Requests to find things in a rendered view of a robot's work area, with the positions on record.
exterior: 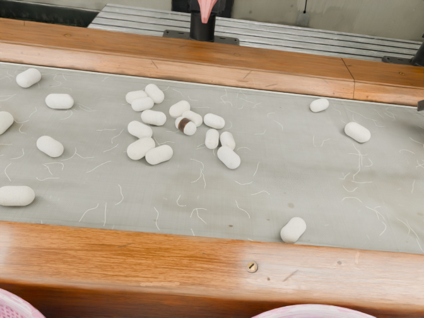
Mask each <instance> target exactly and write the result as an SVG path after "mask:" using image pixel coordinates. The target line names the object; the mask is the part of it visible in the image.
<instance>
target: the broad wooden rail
mask: <svg viewBox="0 0 424 318"><path fill-rule="evenodd" d="M0 62H7V63H13V64H25V65H31V66H42V67H49V68H60V69H71V70H78V71H89V72H95V73H107V74H118V75H124V76H135V77H142V78H153V79H159V80H170V81H182V82H188V83H199V84H205V85H217V86H228V87H234V88H246V89H252V90H264V91H275V92H281V93H292V94H299V95H310V96H316V97H327V98H338V99H345V100H356V101H363V102H374V103H385V104H391V105H403V106H409V107H417V103H418V101H420V100H424V67H418V66H408V65H402V64H392V63H386V62H375V61H365V60H359V59H349V58H342V57H332V56H322V55H315V54H305V53H299V52H288V51H283V50H272V49H262V48H256V47H245V46H239V45H229V44H218V43H212V42H202V41H196V40H186V39H179V38H169V37H159V36H152V35H140V34H135V33H126V32H115V31H110V30H99V29H93V28H83V27H76V26H66V25H56V24H50V23H39V22H33V21H23V20H12V19H6V18H0Z"/></svg>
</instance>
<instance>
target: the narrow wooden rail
mask: <svg viewBox="0 0 424 318"><path fill-rule="evenodd" d="M0 288H1V289H3V290H6V291H9V292H11V293H13V294H15V295H17V296H19V297H20V298H22V299H24V300H25V301H27V302H28V303H30V304H31V305H32V306H34V307H35V308H36V309H37V310H39V311H40V312H41V313H42V314H43V315H44V316H45V317H46V318H251V317H254V316H256V315H259V314H261V313H263V312H267V311H269V310H273V309H277V308H280V307H286V306H291V305H303V304H320V305H332V306H337V307H342V308H347V309H351V310H355V311H359V312H362V313H364V314H368V315H371V316H373V317H376V318H424V254H414V253H406V252H390V251H382V250H367V249H351V248H342V247H327V246H319V245H303V244H288V243H279V242H264V241H255V240H240V239H232V238H216V237H201V236H192V235H177V234H169V233H153V232H138V231H129V230H114V229H105V228H90V227H74V226H66V225H51V224H42V223H27V222H18V221H3V220H0Z"/></svg>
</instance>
